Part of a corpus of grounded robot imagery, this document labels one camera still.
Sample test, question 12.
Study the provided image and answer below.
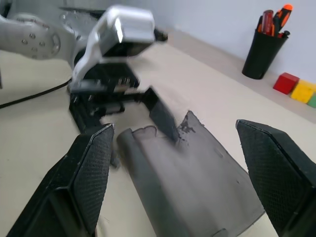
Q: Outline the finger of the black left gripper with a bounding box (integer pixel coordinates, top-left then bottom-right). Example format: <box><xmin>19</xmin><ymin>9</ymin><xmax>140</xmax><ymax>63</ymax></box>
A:
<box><xmin>69</xmin><ymin>95</ymin><xmax>104</xmax><ymax>135</ymax></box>
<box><xmin>139</xmin><ymin>86</ymin><xmax>180</xmax><ymax>143</ymax></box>

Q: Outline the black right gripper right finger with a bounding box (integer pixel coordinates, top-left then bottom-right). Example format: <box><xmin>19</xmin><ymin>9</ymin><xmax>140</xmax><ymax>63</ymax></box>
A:
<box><xmin>236</xmin><ymin>119</ymin><xmax>316</xmax><ymax>237</ymax></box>

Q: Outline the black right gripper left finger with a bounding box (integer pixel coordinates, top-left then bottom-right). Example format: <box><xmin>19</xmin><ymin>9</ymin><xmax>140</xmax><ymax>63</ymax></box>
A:
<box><xmin>6</xmin><ymin>123</ymin><xmax>115</xmax><ymax>237</ymax></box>

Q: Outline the grey cloth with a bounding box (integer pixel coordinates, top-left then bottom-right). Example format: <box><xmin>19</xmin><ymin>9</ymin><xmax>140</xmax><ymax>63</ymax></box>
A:
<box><xmin>116</xmin><ymin>110</ymin><xmax>266</xmax><ymax>237</ymax></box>

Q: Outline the black pen cup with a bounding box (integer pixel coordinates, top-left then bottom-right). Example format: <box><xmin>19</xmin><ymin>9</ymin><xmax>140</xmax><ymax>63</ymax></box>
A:
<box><xmin>241</xmin><ymin>29</ymin><xmax>289</xmax><ymax>80</ymax></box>

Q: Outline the yellow cube block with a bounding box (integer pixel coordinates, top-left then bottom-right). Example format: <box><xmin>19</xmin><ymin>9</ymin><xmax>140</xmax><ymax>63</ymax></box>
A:
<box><xmin>290</xmin><ymin>80</ymin><xmax>316</xmax><ymax>104</ymax></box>

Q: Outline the red cube block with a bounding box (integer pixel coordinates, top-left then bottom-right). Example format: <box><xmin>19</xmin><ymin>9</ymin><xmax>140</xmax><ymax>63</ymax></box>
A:
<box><xmin>273</xmin><ymin>72</ymin><xmax>300</xmax><ymax>95</ymax></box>

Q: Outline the orange and black screwdriver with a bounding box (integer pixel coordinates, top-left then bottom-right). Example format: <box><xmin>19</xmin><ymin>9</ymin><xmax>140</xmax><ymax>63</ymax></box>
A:
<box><xmin>273</xmin><ymin>3</ymin><xmax>294</xmax><ymax>34</ymax></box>

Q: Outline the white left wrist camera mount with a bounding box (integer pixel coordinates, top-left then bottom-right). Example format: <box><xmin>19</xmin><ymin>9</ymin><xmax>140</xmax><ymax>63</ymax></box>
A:
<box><xmin>70</xmin><ymin>5</ymin><xmax>156</xmax><ymax>92</ymax></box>

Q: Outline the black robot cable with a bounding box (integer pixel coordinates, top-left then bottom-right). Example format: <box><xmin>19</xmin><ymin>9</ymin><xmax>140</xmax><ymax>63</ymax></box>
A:
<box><xmin>0</xmin><ymin>78</ymin><xmax>74</xmax><ymax>110</ymax></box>

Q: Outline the red handled screwdriver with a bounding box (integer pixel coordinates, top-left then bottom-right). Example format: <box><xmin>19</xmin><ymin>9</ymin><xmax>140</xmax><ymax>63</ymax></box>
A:
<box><xmin>261</xmin><ymin>9</ymin><xmax>275</xmax><ymax>36</ymax></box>

